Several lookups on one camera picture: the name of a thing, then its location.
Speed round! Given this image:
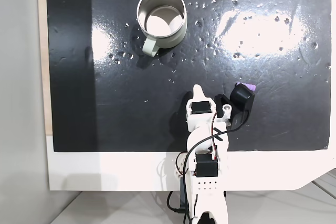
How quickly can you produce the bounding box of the purple pen grip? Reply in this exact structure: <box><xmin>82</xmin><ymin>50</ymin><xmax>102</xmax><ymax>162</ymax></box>
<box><xmin>236</xmin><ymin>82</ymin><xmax>257</xmax><ymax>92</ymax></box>

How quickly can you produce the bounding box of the glossy black mat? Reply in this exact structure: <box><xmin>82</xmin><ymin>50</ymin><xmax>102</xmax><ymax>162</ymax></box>
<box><xmin>45</xmin><ymin>0</ymin><xmax>331</xmax><ymax>153</ymax></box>

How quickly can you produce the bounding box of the pale green steel mug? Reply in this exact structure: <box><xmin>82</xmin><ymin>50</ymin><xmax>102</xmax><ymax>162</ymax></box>
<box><xmin>136</xmin><ymin>0</ymin><xmax>188</xmax><ymax>58</ymax></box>

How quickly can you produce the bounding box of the white base board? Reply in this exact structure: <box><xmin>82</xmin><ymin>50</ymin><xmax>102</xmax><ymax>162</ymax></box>
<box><xmin>45</xmin><ymin>135</ymin><xmax>336</xmax><ymax>192</ymax></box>

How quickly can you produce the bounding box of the light wooden board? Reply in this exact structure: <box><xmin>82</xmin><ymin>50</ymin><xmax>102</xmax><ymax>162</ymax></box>
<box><xmin>36</xmin><ymin>0</ymin><xmax>54</xmax><ymax>137</ymax></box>

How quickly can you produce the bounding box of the red white servo wire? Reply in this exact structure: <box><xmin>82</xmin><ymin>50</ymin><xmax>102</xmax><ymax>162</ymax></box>
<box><xmin>176</xmin><ymin>111</ymin><xmax>224</xmax><ymax>176</ymax></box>

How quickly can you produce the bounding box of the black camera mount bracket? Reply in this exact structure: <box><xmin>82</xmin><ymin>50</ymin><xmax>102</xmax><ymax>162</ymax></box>
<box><xmin>214</xmin><ymin>93</ymin><xmax>233</xmax><ymax>119</ymax></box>

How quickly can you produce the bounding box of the black camera cable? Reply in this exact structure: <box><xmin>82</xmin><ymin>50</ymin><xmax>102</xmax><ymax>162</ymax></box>
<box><xmin>166</xmin><ymin>110</ymin><xmax>250</xmax><ymax>224</ymax></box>

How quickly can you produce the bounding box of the black oval camera box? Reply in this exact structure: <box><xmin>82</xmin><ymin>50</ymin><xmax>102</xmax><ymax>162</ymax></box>
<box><xmin>229</xmin><ymin>83</ymin><xmax>256</xmax><ymax>130</ymax></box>

